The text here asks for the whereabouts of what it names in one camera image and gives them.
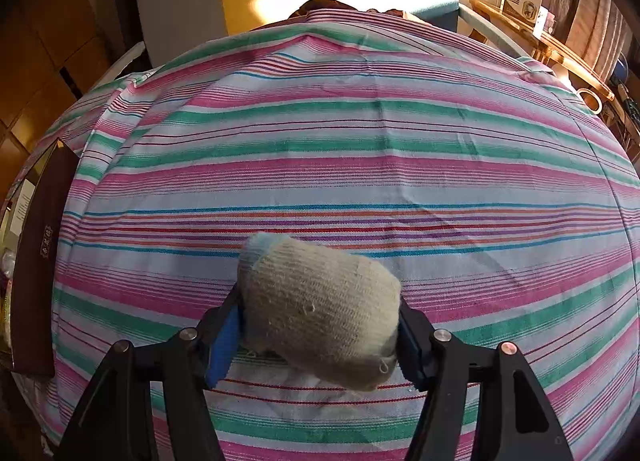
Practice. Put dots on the gold metal tin box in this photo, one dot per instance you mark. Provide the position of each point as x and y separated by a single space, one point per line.
35 266

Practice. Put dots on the blue round object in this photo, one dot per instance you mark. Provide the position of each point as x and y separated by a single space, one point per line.
622 72

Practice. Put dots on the wooden side table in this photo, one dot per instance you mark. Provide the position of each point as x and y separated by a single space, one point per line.
555 43

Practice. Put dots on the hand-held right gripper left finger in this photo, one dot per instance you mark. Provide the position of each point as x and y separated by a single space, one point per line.
225 346

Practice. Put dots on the pink green striped cloth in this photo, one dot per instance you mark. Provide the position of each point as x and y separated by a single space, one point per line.
350 151

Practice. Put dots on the striped beige curtain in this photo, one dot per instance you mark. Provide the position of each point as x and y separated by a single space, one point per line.
595 16

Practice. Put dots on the clear tape roll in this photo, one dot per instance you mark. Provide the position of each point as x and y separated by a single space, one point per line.
578 96

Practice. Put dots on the wooden wardrobe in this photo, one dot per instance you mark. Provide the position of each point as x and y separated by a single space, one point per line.
45 41

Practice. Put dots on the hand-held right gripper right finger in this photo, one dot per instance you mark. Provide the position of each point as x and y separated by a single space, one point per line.
407 346

